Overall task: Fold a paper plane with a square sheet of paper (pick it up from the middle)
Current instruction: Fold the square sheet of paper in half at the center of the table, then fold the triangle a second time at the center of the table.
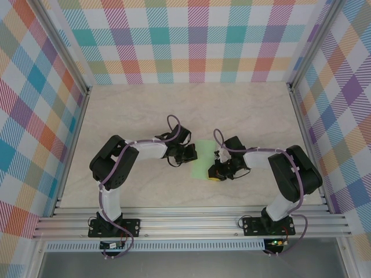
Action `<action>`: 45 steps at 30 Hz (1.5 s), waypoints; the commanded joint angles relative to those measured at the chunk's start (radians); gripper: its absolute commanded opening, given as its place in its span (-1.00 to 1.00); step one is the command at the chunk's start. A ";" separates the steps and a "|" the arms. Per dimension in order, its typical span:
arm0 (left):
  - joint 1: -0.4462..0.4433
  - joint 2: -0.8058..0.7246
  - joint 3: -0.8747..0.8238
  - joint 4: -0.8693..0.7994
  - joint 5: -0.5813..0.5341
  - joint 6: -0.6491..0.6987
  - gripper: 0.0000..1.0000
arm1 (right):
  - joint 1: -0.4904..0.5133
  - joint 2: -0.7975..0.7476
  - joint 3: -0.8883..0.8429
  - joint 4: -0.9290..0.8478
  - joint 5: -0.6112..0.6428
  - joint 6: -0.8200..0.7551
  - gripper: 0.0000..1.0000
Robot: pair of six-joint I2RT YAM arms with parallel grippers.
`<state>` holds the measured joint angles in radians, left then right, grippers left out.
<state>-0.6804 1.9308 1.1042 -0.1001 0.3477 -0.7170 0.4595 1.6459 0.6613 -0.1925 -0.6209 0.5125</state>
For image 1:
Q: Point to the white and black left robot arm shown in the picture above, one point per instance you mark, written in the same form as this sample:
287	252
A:
150	150

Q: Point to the aluminium frame post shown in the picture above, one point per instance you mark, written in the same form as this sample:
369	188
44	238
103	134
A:
62	43
313	43

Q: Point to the small circuit board with LED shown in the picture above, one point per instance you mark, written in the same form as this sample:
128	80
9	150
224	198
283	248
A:
276	242

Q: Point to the aluminium side rail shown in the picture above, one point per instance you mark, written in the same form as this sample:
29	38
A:
73	144
307	144

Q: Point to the light green paper sheet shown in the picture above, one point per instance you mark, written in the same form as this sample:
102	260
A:
203	156

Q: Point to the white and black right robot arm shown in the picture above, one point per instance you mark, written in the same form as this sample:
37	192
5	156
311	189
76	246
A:
258	159

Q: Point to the dark circuit board white label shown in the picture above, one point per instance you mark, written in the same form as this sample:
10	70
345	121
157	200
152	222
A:
111	245

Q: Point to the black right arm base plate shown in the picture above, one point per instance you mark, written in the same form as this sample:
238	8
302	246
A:
252	227

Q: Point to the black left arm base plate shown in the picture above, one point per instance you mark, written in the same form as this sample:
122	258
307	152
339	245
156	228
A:
131	227

